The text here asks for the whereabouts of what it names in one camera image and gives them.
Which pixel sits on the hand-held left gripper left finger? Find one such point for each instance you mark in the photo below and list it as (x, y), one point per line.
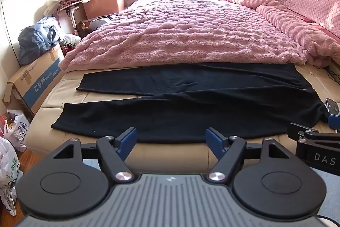
(128, 140)

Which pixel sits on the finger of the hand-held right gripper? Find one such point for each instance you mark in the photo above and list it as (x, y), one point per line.
(305, 134)
(335, 122)

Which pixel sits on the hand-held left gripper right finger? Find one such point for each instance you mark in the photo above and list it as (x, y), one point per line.
(214, 142)

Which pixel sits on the black pants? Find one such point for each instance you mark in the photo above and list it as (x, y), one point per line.
(199, 104)

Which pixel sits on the black smartphone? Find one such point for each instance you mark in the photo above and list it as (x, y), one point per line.
(333, 106)

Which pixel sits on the cardboard box with blue print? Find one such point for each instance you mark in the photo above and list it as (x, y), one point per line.
(39, 75)

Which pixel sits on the pink fluffy blanket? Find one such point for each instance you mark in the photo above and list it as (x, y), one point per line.
(191, 30)

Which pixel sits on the grey appliance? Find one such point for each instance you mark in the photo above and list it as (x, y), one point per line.
(102, 21)

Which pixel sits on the white plastic bag green print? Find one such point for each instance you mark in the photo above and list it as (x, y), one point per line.
(8, 160)

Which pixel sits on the pink quilted headboard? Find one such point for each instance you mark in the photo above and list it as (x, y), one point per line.
(310, 1)

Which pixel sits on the small brown plush toy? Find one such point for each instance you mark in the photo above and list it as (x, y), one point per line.
(82, 25)

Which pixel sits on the blue clothes pile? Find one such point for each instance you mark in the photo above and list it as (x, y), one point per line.
(37, 38)

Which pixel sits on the pink plastic storage box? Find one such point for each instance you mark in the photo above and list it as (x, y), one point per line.
(106, 3)

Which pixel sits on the small folding table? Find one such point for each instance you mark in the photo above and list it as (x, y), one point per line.
(70, 10)

